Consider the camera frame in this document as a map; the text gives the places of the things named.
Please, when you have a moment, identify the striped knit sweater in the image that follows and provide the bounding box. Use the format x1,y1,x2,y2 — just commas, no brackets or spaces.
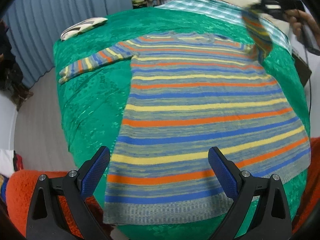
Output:
58,10,311,225

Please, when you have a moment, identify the person's right hand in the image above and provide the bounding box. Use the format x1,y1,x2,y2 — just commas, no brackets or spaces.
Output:
284,9,320,44

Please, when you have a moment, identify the orange fuzzy blanket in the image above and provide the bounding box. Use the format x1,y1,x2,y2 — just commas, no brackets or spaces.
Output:
6,138,319,236

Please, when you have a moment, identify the checked teal bed sheet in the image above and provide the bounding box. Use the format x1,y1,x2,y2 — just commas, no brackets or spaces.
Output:
158,0,292,52

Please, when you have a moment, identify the white patterned folded cloth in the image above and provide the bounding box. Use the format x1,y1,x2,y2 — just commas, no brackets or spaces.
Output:
60,17,108,41

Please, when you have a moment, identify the blue-grey curtain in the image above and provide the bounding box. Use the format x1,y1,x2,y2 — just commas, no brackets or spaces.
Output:
2,0,132,88

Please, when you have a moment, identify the dark clothes pile on wall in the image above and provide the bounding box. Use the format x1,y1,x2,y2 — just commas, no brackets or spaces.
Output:
1,19,33,111

